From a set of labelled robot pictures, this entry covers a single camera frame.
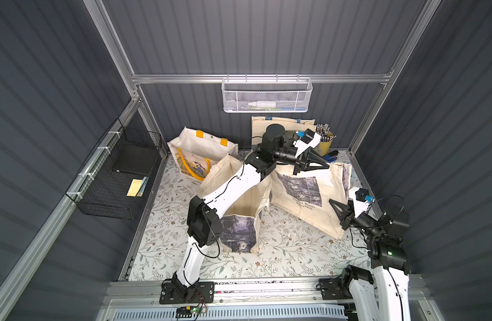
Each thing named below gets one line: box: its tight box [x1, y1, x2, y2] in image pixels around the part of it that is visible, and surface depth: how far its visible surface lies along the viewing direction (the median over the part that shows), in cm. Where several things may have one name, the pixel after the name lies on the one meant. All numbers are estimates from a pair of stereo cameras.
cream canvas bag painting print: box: [270, 162, 353, 241], surface depth 74 cm
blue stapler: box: [322, 149, 341, 164], surface depth 117 cm
